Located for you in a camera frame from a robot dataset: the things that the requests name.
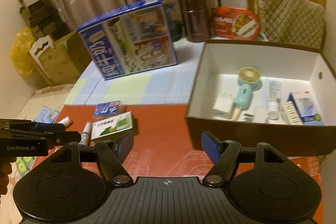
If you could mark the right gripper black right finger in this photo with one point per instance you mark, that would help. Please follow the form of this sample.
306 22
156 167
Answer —
223 155

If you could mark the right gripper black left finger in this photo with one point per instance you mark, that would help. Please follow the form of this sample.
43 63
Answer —
111 155

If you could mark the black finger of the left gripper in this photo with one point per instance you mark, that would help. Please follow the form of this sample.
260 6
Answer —
48 127
61 138

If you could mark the small white pill bottle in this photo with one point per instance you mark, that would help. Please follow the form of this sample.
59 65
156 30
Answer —
66 121

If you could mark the small spray bottle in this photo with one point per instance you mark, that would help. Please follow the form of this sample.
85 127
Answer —
86 135

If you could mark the green white spray box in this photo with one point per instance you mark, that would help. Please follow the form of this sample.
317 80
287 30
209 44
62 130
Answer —
111 126

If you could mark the blue clear plastic case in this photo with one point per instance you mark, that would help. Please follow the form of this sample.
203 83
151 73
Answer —
108 109

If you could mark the white cube charger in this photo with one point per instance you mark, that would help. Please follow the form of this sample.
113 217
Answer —
223 106

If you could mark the teal handheld mini fan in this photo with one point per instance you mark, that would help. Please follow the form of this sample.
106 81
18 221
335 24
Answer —
249 80

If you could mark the blue white medicine box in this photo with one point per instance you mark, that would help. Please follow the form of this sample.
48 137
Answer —
307 110

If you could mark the white comb rack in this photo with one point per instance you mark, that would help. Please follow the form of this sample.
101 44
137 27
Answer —
290 114

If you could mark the white ointment tube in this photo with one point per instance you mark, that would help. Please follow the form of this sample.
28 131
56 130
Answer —
273 95

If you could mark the person left hand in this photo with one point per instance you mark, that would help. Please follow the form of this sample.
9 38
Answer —
5 171

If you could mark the brown open storage box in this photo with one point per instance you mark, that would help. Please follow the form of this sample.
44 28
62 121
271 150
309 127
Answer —
297 70

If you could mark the yellow cardboard box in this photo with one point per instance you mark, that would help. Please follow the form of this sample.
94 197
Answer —
61 61

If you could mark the yellow plastic bag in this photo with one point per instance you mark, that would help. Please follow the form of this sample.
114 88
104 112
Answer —
19 52

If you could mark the pastel checked tablecloth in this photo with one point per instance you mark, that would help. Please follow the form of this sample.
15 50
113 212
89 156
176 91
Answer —
168 85

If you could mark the black folding cart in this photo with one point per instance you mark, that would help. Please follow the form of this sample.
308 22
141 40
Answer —
43 19

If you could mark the blue milk carton box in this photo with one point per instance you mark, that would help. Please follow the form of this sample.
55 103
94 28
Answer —
129 40

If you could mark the red instant meal bowl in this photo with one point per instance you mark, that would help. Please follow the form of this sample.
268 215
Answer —
234 23

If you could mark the beige quilted chair cover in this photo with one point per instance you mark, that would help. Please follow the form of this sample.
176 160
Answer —
291 22

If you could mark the brown thermos jar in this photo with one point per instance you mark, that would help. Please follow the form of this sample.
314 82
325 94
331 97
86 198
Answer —
196 19

